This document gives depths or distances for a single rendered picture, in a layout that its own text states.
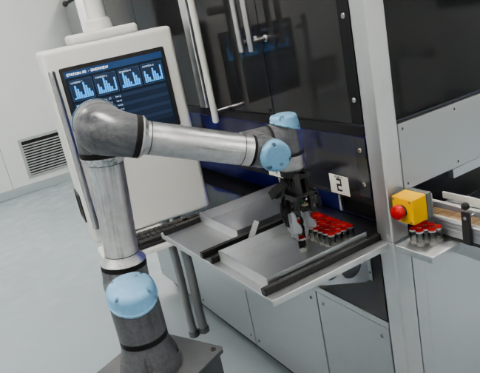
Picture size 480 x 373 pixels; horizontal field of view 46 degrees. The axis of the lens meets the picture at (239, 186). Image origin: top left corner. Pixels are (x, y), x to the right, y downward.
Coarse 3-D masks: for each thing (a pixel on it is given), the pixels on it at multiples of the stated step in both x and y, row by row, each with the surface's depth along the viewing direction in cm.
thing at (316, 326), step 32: (160, 224) 325; (160, 256) 345; (448, 256) 171; (224, 288) 274; (320, 288) 198; (416, 288) 165; (448, 288) 173; (256, 320) 254; (288, 320) 226; (320, 320) 205; (352, 320) 187; (384, 320) 172; (448, 320) 176; (288, 352) 236; (320, 352) 212; (352, 352) 193; (384, 352) 177; (448, 352) 179
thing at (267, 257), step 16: (256, 240) 172; (272, 240) 174; (288, 240) 172; (352, 240) 157; (224, 256) 164; (240, 256) 168; (256, 256) 166; (272, 256) 164; (288, 256) 162; (304, 256) 160; (320, 256) 152; (240, 272) 158; (256, 272) 149; (272, 272) 154; (288, 272) 148
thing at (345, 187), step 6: (330, 174) 171; (330, 180) 172; (336, 180) 169; (342, 180) 167; (336, 186) 170; (342, 186) 168; (348, 186) 165; (336, 192) 171; (342, 192) 169; (348, 192) 166
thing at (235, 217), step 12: (252, 192) 210; (264, 192) 212; (228, 204) 205; (240, 204) 208; (252, 204) 208; (264, 204) 205; (276, 204) 203; (204, 216) 197; (216, 216) 203; (228, 216) 201; (240, 216) 199; (252, 216) 197; (264, 216) 194; (276, 216) 185; (216, 228) 191; (228, 228) 183; (240, 228) 188
